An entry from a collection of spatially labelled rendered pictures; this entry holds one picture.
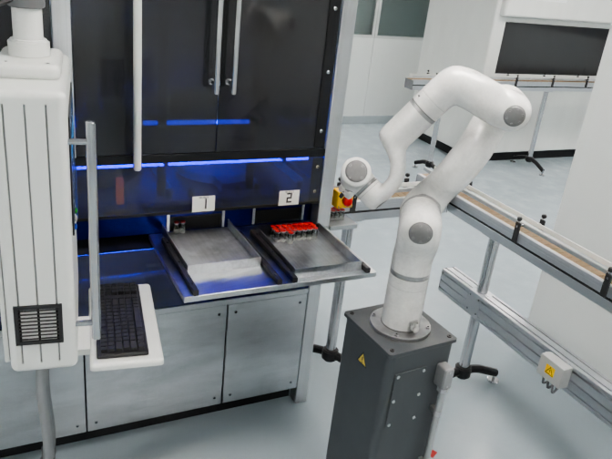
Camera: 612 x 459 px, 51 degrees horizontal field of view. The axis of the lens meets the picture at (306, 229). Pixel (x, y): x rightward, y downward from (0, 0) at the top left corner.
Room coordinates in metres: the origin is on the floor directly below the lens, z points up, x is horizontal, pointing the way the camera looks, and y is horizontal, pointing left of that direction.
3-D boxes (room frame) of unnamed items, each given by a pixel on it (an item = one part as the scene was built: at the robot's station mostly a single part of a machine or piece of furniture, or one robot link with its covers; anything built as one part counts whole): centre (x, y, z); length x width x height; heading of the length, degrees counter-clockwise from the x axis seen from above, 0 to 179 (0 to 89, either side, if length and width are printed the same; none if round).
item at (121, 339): (1.68, 0.53, 0.82); 0.40 x 0.14 x 0.02; 20
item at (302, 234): (2.25, 0.03, 0.90); 0.18 x 0.02 x 0.05; 118
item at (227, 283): (2.10, 0.15, 0.87); 0.70 x 0.48 x 0.02; 118
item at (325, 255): (2.15, -0.02, 0.90); 0.34 x 0.26 x 0.04; 28
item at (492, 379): (2.64, -0.83, 0.07); 0.50 x 0.08 x 0.14; 118
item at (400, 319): (1.75, -0.32, 0.95); 0.19 x 0.19 x 0.18
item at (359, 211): (2.73, -0.31, 0.92); 0.69 x 0.16 x 0.16; 118
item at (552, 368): (2.15, -1.03, 0.50); 0.12 x 0.05 x 0.09; 28
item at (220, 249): (2.09, 0.34, 0.90); 0.34 x 0.26 x 0.04; 28
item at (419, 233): (1.72, -0.32, 1.16); 0.19 x 0.12 x 0.24; 174
